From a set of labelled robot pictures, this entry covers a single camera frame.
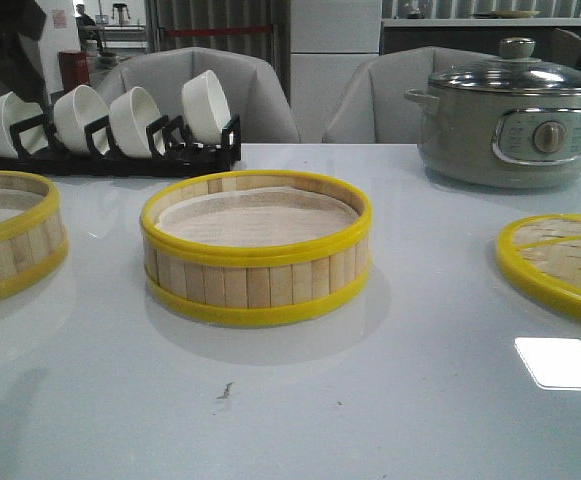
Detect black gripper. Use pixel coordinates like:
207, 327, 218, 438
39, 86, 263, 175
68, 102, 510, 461
0, 1, 46, 103

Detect bamboo steamer drawer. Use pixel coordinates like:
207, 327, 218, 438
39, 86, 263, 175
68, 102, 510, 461
0, 170, 69, 300
140, 170, 372, 327

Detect bamboo steamer lid yellow rim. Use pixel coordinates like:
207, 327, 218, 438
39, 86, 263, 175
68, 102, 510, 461
495, 214, 581, 321

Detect red fire extinguisher box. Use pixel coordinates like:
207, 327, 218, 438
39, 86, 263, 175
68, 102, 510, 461
58, 50, 90, 93

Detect person in background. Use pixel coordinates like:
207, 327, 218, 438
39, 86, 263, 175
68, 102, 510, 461
75, 3, 97, 28

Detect white bowl far left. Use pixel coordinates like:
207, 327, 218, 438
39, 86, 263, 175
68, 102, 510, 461
0, 92, 43, 159

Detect black bowl rack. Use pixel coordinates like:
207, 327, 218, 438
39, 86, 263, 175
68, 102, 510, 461
0, 114, 241, 179

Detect white bowl right upright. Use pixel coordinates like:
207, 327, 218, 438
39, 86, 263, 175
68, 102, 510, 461
181, 70, 231, 145

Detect grey chair left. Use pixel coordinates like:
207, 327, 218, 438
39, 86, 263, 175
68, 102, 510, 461
96, 47, 300, 143

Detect grey chair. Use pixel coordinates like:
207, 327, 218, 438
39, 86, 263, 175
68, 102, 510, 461
96, 47, 300, 143
322, 46, 489, 144

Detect white paper liner center drawer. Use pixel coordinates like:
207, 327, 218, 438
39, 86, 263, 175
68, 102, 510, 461
156, 186, 358, 247

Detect white cabinet background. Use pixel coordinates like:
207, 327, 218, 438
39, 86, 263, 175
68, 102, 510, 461
289, 1, 382, 143

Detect grey chair right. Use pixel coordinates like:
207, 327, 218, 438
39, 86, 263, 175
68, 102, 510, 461
322, 46, 489, 144

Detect grey electric cooking pot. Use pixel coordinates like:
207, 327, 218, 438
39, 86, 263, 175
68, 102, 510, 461
404, 87, 581, 189

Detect glass pot lid grey knob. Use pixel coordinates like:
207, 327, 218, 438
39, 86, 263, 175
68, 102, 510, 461
428, 37, 581, 95

